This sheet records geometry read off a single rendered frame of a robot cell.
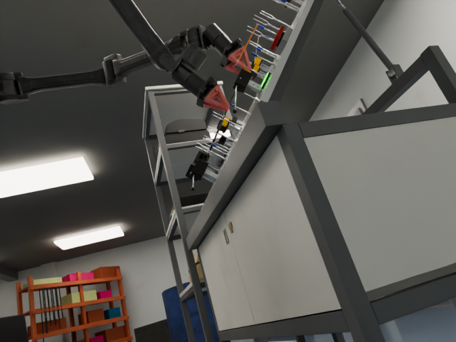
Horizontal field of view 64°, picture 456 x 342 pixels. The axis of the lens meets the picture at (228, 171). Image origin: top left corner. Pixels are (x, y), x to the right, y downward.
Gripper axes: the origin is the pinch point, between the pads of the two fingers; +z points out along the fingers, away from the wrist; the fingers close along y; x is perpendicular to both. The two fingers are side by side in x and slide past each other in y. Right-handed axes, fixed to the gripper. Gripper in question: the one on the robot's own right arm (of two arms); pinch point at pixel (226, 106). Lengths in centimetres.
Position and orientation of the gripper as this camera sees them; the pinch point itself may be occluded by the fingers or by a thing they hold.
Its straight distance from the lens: 117.2
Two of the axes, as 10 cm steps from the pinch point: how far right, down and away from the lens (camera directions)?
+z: 8.1, 5.9, -0.4
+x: -5.6, 7.6, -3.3
